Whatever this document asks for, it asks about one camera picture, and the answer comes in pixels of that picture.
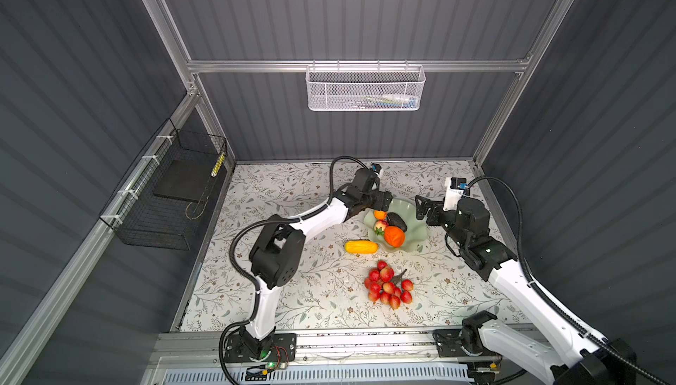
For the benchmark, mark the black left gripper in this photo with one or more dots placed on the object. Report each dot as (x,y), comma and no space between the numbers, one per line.
(378,198)

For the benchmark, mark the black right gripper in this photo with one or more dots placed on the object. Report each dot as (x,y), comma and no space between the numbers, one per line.
(436,208)

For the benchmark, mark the small fake orange mandarin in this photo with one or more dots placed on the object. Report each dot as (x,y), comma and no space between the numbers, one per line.
(380,215)

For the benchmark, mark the dark fake eggplant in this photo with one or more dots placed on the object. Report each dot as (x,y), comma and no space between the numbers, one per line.
(394,220)

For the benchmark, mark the orange fake persimmon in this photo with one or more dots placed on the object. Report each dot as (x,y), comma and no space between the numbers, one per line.
(394,236)

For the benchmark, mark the yellow fake corn cob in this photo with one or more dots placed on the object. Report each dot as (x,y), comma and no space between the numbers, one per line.
(361,247)

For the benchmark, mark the red fake cherry bunch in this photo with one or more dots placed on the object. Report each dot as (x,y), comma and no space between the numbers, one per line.
(388,287)

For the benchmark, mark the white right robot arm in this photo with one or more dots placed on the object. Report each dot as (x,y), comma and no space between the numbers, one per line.
(573,354)

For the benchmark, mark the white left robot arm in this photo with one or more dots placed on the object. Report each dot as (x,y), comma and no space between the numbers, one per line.
(277,251)

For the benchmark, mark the mint green wavy fruit bowl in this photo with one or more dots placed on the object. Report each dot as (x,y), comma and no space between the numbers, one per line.
(414,237)

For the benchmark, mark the tube in white basket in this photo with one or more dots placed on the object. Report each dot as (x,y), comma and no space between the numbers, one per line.
(401,100)

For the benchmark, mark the black flat pad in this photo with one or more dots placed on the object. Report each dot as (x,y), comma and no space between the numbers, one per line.
(185,181)

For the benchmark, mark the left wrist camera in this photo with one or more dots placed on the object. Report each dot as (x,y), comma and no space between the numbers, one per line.
(376,168)

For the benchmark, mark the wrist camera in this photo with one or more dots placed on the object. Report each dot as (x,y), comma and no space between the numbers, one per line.
(376,168)
(455,189)

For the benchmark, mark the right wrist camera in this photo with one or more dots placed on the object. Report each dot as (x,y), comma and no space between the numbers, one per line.
(455,189)

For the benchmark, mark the white wire wall basket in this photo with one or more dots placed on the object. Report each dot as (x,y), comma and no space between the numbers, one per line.
(359,88)

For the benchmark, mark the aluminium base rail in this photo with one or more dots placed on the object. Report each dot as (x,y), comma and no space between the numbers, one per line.
(411,355)

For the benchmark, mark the black wire side basket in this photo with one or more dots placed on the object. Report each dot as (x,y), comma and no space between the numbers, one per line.
(138,218)

